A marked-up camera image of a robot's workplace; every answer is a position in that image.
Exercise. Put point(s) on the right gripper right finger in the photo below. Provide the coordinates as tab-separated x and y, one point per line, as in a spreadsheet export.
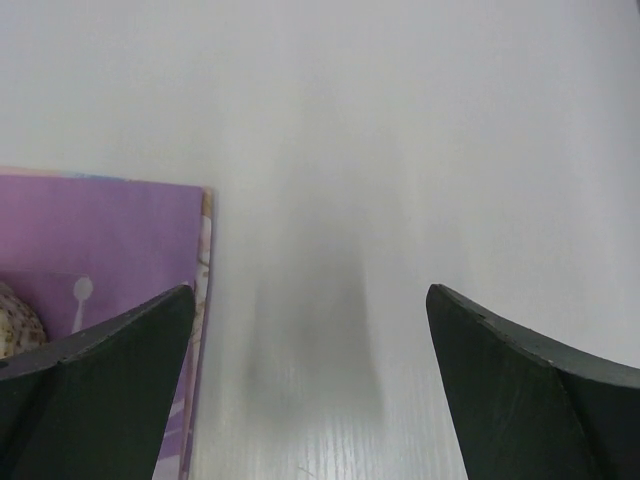
525	406

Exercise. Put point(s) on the purple pink printed cloth mat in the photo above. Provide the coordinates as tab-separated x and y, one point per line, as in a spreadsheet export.
80	250

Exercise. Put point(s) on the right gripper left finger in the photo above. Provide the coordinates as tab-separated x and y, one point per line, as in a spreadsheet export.
95	404

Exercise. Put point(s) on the small beige cup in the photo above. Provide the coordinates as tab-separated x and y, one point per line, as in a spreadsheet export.
21	329

